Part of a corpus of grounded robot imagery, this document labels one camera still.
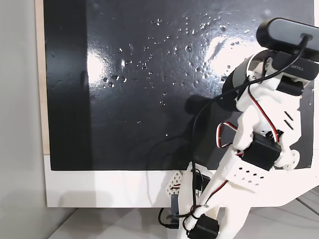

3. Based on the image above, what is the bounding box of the black oval webcam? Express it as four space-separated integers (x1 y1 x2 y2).
256 17 319 97

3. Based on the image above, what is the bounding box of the black table mat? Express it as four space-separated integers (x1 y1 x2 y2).
43 0 315 172

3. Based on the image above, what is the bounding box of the red white black servo cable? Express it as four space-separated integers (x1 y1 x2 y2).
216 93 285 150
183 180 229 231

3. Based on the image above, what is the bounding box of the black webcam cable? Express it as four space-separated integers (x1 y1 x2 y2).
190 33 314 207

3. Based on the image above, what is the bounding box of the black power cable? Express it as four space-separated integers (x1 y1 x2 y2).
158 207 175 229

